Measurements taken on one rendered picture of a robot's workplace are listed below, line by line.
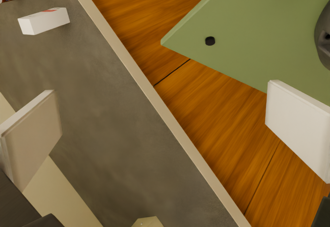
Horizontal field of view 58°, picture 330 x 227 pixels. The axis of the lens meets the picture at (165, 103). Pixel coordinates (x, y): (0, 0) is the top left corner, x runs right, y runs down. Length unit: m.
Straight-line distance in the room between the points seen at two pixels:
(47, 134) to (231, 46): 0.16
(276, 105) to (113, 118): 0.72
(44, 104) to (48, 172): 1.20
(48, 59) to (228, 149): 0.61
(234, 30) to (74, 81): 0.72
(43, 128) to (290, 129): 0.13
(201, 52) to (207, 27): 0.03
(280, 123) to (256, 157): 0.87
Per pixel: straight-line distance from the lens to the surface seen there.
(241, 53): 0.27
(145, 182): 0.96
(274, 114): 0.19
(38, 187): 1.34
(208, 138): 0.89
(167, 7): 1.03
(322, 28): 0.25
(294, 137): 0.17
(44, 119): 0.17
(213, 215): 0.88
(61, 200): 1.37
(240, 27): 0.25
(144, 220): 1.09
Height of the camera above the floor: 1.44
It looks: 44 degrees down
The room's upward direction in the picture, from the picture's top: 130 degrees counter-clockwise
